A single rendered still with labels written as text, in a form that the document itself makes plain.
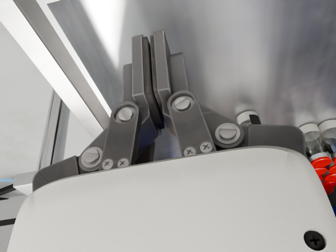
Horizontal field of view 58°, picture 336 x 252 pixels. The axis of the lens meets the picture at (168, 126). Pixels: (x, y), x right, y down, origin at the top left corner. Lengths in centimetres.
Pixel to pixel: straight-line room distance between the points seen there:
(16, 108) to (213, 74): 160
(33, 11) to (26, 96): 151
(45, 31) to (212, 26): 11
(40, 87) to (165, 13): 144
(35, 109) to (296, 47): 162
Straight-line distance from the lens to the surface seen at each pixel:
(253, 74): 28
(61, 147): 69
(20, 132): 200
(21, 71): 159
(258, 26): 25
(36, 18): 21
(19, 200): 60
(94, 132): 33
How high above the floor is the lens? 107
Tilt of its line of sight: 35 degrees down
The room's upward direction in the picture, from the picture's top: 175 degrees clockwise
